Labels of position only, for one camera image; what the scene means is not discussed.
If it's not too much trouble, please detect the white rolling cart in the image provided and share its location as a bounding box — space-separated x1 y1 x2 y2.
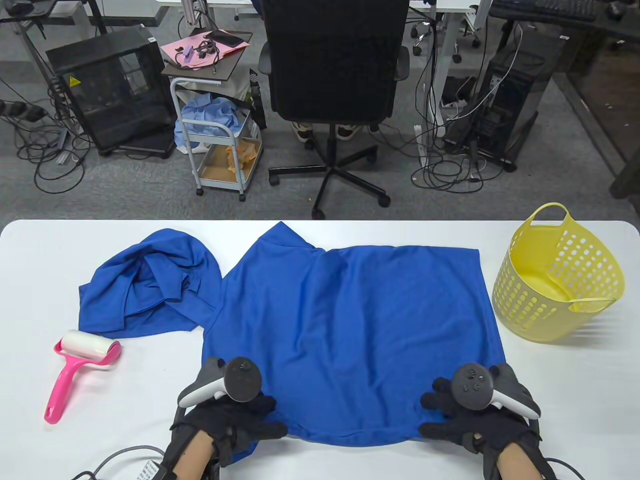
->
170 75 263 202

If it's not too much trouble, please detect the black square board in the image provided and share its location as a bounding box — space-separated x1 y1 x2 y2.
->
161 30 253 83

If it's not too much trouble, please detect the black cable bundle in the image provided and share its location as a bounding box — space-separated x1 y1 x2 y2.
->
192 39 222 67

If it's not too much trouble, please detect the black computer tower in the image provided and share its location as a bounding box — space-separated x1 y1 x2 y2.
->
444 22 568 173

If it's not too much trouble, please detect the pink lint roller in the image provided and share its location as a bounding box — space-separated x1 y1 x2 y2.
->
43 329 123 425

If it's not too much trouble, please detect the pink paper sheet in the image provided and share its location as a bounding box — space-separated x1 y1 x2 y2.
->
159 29 251 68

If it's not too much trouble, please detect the light blue cloth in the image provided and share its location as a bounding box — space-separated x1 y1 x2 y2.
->
174 95 251 155

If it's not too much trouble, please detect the grey cable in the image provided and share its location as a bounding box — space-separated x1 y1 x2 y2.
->
70 444 168 480

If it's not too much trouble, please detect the black glass computer case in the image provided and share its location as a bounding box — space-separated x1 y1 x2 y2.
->
45 25 177 157

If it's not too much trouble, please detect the tangle of black floor cables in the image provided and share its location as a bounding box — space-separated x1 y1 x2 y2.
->
411 20 506 193
0 75 93 195

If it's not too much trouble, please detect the yellow perforated plastic basket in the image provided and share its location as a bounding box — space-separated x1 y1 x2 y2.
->
492 202 627 344

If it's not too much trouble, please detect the person's right hand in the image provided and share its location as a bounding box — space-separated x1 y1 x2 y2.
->
419 377 544 454

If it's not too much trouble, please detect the black desk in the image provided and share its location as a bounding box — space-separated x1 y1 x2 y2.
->
487 0 640 200

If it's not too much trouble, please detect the black power strip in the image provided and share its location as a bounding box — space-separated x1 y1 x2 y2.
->
0 100 46 122

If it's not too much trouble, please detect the aluminium frame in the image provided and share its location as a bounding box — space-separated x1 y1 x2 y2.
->
180 0 213 30

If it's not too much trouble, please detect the black and white controller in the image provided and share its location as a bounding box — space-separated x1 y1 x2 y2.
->
451 363 542 420
178 356 263 408

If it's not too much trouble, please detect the black office chair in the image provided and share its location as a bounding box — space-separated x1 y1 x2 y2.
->
259 0 411 221

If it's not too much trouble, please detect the blue t-shirt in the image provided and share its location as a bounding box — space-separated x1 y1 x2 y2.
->
78 228 223 340
200 221 507 463

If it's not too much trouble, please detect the white desk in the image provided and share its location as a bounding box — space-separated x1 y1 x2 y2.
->
156 0 478 168

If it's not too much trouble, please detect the black sensor box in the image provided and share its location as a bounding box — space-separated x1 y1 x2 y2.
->
137 452 173 480

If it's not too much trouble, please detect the person's left hand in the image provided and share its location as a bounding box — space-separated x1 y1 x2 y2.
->
170 391 289 468

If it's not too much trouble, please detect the white power strip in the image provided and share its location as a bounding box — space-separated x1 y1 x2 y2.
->
414 125 429 168

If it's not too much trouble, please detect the orange cloth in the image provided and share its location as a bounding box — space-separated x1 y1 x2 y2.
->
225 140 262 176

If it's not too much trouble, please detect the black keyboard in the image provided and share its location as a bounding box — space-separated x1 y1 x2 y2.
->
492 0 598 22

